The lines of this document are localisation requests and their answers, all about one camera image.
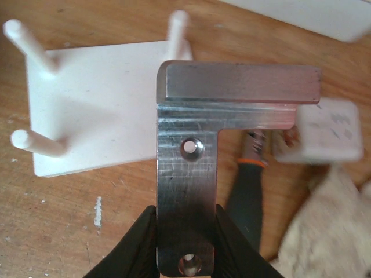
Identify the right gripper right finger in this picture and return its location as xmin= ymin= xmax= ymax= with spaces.
xmin=213 ymin=204 xmax=282 ymax=278

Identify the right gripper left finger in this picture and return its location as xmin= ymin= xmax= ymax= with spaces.
xmin=85 ymin=206 xmax=158 ymax=277

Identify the metal L-shaped bracket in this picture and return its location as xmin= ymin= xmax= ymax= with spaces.
xmin=157 ymin=61 xmax=321 ymax=277

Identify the beige work glove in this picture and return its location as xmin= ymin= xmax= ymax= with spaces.
xmin=271 ymin=166 xmax=370 ymax=277

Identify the white cube charger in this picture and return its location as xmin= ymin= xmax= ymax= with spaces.
xmin=272 ymin=97 xmax=364 ymax=164

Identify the white four-peg base plate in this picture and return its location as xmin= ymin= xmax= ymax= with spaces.
xmin=3 ymin=10 xmax=192 ymax=177

